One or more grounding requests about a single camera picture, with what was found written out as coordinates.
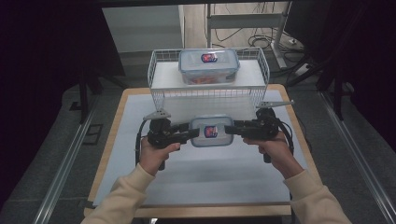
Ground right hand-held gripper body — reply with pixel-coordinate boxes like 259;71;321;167
247;99;295;141

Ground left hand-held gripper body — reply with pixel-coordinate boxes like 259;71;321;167
143;110;182;148

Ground small clear plastic food container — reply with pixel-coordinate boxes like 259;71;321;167
189;114;234;148

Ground white wire rack shelf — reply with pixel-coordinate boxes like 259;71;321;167
147;46;271;125

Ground large clear plastic food container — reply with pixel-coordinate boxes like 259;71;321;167
177;48;241;86

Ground person's left hand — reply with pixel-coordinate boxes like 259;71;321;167
138;136;181;177

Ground person's right hand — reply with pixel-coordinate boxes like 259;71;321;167
242;133;304;180

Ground pale blue table mat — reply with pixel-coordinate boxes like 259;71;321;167
92;89;309;208

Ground white power strip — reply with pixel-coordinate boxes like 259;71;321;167
293;63;311;77

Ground black stand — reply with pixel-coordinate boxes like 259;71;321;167
317;61;357;121
69;70;126;124

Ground grey cabinet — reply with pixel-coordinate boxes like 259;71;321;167
102;4;186;53

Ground left hand-held gripper black cable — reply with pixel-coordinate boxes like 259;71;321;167
134;119;149;166

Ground hand-held gripper black cable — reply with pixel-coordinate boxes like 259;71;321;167
134;119;149;166
273;115;296;164

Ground right hand-held gripper black cable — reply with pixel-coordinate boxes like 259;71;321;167
273;115;296;164

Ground black floor cables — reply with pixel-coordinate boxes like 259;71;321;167
214;27;302;51

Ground metal floor rail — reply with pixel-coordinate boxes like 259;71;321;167
32;95;101;224
319;91;396;224

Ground white metal desk frame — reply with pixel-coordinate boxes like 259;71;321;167
205;1;292;70

